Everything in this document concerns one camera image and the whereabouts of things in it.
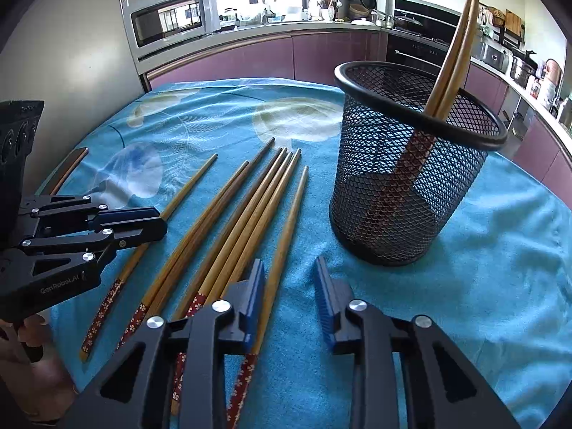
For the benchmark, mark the stainless steel pot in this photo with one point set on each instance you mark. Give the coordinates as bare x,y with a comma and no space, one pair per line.
522,71

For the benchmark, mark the red-patterned wooden chopstick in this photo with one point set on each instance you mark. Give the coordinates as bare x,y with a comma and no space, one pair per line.
465,56
452,56
187,190

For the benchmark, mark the black wall shelf rack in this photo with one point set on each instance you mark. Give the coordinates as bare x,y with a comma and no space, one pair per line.
496,31

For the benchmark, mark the black wok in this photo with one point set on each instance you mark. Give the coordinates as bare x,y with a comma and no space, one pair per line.
407,21

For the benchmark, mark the person's left hand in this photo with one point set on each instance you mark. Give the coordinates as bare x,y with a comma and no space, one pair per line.
53,380

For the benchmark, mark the grey kitchen countertop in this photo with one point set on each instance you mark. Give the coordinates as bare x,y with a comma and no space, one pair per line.
277,27

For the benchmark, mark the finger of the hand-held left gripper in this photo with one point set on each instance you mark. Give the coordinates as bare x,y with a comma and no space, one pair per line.
125,218
138,234

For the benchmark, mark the bunch of wooden chopsticks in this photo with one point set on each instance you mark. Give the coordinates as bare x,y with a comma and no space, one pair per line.
257,205

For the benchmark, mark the wooden cutting board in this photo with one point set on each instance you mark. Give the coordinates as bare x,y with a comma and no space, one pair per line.
514,22

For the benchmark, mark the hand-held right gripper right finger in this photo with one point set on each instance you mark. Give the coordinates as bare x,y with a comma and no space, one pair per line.
325,308

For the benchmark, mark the silver microwave oven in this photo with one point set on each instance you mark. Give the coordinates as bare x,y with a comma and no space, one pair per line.
170,22

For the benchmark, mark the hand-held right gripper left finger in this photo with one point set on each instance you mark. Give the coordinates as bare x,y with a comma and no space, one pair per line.
252,308

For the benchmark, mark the black built-in oven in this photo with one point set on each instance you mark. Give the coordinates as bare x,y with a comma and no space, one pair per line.
415,60

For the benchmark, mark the purple base cabinets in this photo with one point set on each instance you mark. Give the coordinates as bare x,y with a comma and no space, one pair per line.
330,53

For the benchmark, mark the black range hood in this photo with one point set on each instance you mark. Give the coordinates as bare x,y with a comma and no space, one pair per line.
433,11

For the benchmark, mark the blue floral tablecloth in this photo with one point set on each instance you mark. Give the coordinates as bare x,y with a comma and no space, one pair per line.
491,277

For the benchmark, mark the round wooden bowl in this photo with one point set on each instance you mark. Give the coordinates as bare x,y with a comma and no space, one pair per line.
359,11

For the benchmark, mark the black mesh utensil holder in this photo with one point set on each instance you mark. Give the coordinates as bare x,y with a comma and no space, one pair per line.
451,183

